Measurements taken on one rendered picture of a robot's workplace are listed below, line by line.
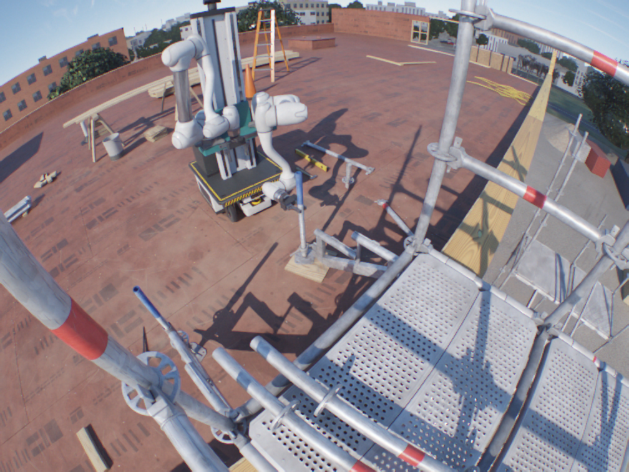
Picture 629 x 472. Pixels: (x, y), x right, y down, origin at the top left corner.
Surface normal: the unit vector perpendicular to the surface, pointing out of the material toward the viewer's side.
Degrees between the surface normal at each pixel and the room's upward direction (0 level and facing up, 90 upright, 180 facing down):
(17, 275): 90
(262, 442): 0
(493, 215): 0
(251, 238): 0
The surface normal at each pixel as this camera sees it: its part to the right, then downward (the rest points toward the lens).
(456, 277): -0.02, -0.71
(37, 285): 0.98, 0.11
